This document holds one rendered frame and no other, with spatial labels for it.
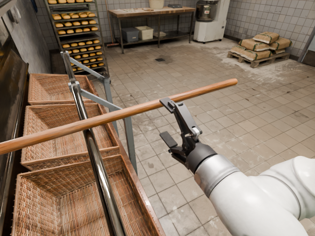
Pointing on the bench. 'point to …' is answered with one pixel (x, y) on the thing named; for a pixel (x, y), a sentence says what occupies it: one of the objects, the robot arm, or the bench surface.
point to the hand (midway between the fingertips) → (165, 119)
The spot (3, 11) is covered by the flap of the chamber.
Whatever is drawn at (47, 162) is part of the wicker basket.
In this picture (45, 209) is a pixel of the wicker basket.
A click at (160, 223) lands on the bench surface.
